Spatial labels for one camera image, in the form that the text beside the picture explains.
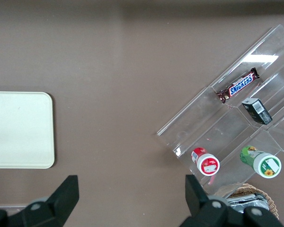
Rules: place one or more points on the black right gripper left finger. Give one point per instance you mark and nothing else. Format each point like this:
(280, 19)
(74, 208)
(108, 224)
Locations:
(59, 201)

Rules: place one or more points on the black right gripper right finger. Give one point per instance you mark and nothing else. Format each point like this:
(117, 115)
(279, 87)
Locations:
(198, 203)

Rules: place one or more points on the wicker basket with foil packets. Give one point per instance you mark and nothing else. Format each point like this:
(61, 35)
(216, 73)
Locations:
(269, 198)

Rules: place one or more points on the cream plastic tray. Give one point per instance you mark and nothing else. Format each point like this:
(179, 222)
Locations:
(21, 130)

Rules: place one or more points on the red bottle with white cap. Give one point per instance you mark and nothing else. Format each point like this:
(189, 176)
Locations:
(207, 164)

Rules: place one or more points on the silver foil packet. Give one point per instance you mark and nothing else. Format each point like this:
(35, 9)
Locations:
(241, 201)

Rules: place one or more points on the green bottle with white cap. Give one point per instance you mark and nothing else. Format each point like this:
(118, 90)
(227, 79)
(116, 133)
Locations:
(265, 165)

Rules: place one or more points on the clear acrylic display rack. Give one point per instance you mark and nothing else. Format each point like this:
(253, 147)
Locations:
(227, 123)

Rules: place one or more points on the small black carton box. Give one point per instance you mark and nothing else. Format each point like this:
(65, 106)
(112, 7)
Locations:
(256, 111)

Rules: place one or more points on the Snickers chocolate bar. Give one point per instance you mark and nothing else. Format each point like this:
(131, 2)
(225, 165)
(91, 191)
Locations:
(239, 86)

